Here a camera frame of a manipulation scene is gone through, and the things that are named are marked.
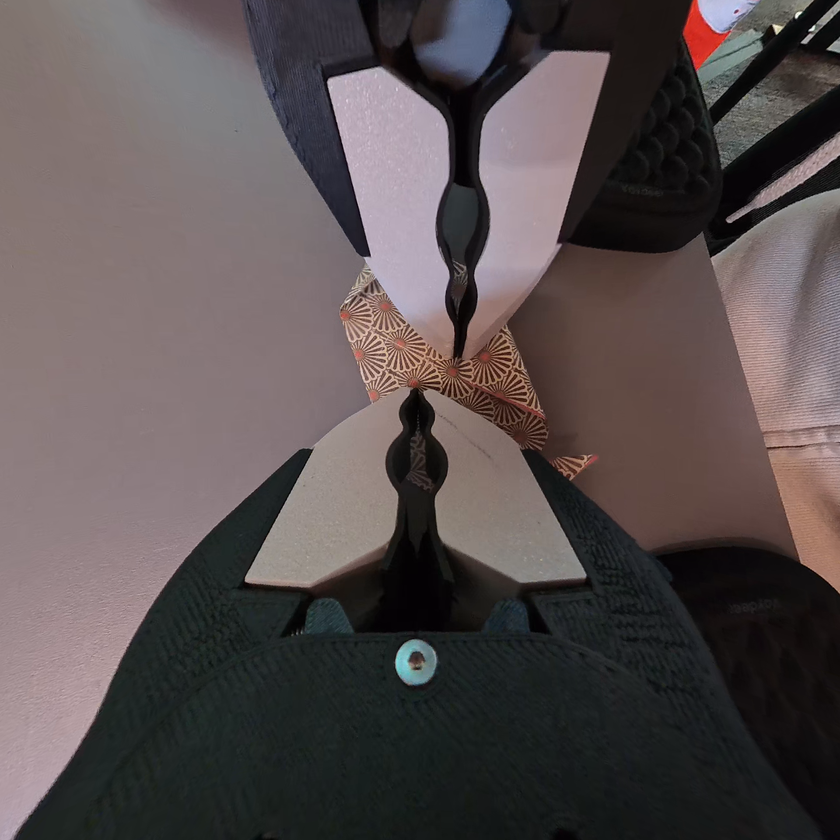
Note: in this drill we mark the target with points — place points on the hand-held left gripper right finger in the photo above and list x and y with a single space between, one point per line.
499 512

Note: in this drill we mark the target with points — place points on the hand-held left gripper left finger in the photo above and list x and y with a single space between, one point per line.
328 512

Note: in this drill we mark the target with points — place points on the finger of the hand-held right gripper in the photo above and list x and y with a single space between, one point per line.
531 177
394 177

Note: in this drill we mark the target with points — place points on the brown fan-patterned origami paper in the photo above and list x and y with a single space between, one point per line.
394 354

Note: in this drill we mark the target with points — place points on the orange traffic cone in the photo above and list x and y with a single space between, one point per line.
705 29

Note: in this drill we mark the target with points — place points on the person's white shirt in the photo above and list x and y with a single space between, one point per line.
781 315

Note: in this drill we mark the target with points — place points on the black stand legs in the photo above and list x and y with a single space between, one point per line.
794 33

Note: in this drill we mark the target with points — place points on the person's white pants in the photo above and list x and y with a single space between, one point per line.
814 512

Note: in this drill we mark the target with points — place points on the black office chair frame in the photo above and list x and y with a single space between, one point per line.
768 157

